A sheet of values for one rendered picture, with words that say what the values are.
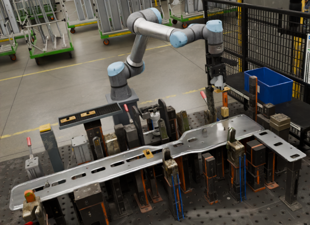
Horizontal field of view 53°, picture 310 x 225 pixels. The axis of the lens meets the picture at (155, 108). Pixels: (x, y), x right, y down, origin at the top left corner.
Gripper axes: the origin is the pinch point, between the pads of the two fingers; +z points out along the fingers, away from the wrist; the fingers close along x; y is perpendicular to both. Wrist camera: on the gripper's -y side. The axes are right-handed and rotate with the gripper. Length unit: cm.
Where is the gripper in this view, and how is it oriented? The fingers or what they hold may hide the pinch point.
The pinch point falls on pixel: (221, 87)
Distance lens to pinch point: 170.2
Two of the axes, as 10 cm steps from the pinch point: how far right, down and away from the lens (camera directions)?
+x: 3.4, 3.8, -8.6
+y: -9.3, 2.8, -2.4
